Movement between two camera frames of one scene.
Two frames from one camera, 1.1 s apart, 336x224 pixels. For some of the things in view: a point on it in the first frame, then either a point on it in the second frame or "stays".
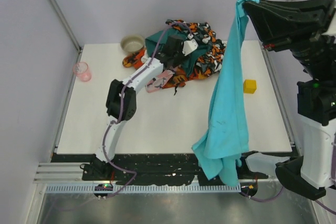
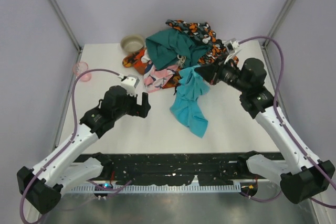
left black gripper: [172, 57] -> [140, 107]
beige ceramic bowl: [132, 43] stays
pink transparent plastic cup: [82, 70] stays
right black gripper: [323, 18] -> [216, 73]
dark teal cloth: [155, 41] stays
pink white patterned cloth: [160, 81] stays
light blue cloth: [226, 140] -> [192, 86]
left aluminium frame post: [64, 19] stays
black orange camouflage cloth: [209, 61] stays
